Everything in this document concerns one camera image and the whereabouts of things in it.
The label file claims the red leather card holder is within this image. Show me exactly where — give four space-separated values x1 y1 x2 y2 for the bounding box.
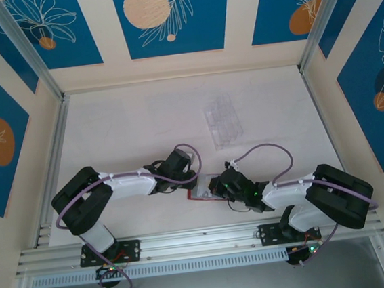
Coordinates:
184 169 234 206

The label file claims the clear acrylic card tray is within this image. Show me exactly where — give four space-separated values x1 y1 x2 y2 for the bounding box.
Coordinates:
202 92 247 151

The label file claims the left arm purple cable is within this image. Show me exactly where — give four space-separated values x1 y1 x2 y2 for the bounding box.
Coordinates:
48 142 215 288

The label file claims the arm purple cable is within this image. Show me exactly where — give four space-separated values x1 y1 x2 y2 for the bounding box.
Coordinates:
229 132 384 272
48 142 215 288

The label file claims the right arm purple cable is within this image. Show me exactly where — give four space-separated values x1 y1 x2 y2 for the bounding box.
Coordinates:
229 132 384 272

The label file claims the aluminium mounting rail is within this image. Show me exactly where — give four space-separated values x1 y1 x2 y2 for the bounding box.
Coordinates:
13 209 384 279

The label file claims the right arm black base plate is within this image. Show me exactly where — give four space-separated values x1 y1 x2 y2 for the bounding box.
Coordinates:
257 219 323 247

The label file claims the slotted grey cable duct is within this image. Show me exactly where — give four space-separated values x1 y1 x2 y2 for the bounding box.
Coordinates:
30 247 289 288

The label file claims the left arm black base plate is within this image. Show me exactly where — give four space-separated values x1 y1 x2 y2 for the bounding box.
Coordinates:
78 239 143 268

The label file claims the aluminium side rail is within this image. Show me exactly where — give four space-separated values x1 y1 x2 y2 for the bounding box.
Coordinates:
20 94 85 248
299 64 362 213

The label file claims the aluminium frame post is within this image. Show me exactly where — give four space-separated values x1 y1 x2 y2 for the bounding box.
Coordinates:
292 0 384 73
0 0 66 107

